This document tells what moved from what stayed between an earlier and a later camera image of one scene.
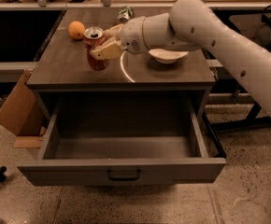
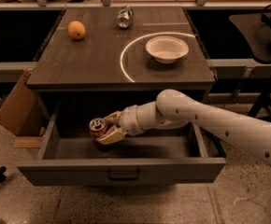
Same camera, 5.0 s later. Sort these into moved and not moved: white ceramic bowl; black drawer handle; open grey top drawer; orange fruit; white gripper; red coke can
Moved: white gripper; red coke can
Not moved: black drawer handle; white ceramic bowl; open grey top drawer; orange fruit
